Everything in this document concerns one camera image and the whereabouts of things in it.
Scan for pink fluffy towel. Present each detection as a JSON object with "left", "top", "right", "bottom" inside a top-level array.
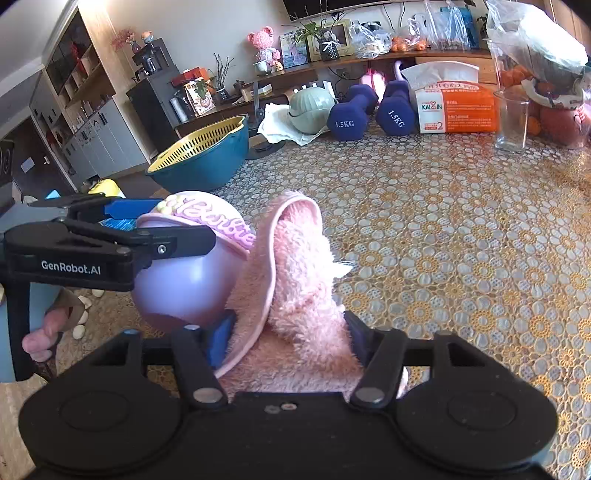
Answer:
[{"left": 215, "top": 190, "right": 409, "bottom": 402}]

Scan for floral lace tablecloth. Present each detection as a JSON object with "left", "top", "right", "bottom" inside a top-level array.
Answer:
[{"left": 0, "top": 120, "right": 591, "bottom": 480}]

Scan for pink bag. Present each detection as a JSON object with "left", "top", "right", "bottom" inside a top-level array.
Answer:
[{"left": 360, "top": 69, "right": 389, "bottom": 100}]

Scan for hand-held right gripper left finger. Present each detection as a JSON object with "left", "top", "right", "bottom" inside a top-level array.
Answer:
[{"left": 99, "top": 314, "right": 238, "bottom": 411}]

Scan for yellow strainer basket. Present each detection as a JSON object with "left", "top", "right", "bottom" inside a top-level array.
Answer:
[{"left": 148, "top": 115, "right": 245, "bottom": 172}]

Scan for clear glass cup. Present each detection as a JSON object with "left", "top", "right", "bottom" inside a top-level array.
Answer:
[{"left": 494, "top": 87, "right": 531, "bottom": 153}]

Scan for green leafy houseplant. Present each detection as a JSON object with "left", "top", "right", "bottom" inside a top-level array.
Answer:
[{"left": 462, "top": 0, "right": 491, "bottom": 26}]

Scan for orange and white tissue pack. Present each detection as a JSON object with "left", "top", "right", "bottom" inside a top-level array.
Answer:
[{"left": 401, "top": 62, "right": 502, "bottom": 134}]

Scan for pale green ceramic pot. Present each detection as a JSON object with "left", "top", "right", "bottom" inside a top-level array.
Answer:
[{"left": 288, "top": 88, "right": 337, "bottom": 134}]

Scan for pastel picture card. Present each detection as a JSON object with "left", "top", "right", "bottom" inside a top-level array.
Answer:
[{"left": 279, "top": 31, "right": 309, "bottom": 69}]

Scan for clear and blue plastic bags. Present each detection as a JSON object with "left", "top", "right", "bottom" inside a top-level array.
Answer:
[{"left": 409, "top": 0, "right": 481, "bottom": 49}]

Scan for orange box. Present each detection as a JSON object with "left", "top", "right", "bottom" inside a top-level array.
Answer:
[{"left": 178, "top": 67, "right": 208, "bottom": 86}]

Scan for dark blue dumbbell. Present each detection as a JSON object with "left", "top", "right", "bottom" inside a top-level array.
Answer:
[
  {"left": 375, "top": 80, "right": 416, "bottom": 136},
  {"left": 326, "top": 84, "right": 379, "bottom": 141}
]

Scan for black coffee maker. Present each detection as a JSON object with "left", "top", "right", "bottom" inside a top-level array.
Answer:
[{"left": 132, "top": 39, "right": 174, "bottom": 77}]

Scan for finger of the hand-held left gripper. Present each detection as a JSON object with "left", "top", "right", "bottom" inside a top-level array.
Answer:
[
  {"left": 54, "top": 219, "right": 218, "bottom": 271},
  {"left": 28, "top": 194, "right": 163, "bottom": 223}
]

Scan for wooden media console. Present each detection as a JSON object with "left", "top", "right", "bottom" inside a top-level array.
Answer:
[{"left": 175, "top": 48, "right": 499, "bottom": 139}]

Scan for white cloth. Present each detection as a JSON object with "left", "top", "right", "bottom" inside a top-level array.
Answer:
[{"left": 257, "top": 102, "right": 331, "bottom": 146}]

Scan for blue plastic bowl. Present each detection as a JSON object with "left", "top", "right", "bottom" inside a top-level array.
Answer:
[{"left": 145, "top": 121, "right": 250, "bottom": 193}]

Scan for black television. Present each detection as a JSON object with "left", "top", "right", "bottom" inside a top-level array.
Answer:
[{"left": 281, "top": 0, "right": 402, "bottom": 21}]

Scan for black cabinet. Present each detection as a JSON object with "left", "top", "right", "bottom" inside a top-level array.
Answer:
[{"left": 126, "top": 69, "right": 185, "bottom": 141}]

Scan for wooden and white wall cabinet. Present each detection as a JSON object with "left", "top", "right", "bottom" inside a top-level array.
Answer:
[{"left": 30, "top": 9, "right": 148, "bottom": 185}]

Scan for large clear plastic bag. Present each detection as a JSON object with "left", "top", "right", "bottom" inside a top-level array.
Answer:
[{"left": 485, "top": 0, "right": 591, "bottom": 93}]

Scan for yellow bottle with blue label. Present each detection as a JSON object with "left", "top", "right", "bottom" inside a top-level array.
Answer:
[{"left": 88, "top": 179, "right": 126, "bottom": 199}]

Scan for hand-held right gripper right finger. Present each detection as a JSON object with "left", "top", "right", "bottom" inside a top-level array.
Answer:
[{"left": 344, "top": 312, "right": 481, "bottom": 411}]

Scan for pink and purple round container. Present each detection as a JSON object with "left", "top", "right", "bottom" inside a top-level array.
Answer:
[{"left": 131, "top": 190, "right": 257, "bottom": 333}]

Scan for pink bear figure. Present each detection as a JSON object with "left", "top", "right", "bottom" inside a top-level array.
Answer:
[{"left": 247, "top": 31, "right": 282, "bottom": 75}]

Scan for twigs in dark vase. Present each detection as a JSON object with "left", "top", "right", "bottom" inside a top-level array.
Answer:
[{"left": 210, "top": 53, "right": 234, "bottom": 104}]

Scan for green plant in black vase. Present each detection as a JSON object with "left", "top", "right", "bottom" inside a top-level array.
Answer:
[{"left": 295, "top": 16, "right": 342, "bottom": 62}]

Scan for yellow photo frame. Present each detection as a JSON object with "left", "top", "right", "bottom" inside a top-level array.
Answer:
[{"left": 307, "top": 19, "right": 354, "bottom": 62}]

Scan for person's left hand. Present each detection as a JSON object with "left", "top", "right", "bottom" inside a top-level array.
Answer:
[{"left": 22, "top": 300, "right": 86, "bottom": 365}]

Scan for clear bag of food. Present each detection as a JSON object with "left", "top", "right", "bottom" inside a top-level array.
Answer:
[{"left": 348, "top": 18, "right": 393, "bottom": 58}]

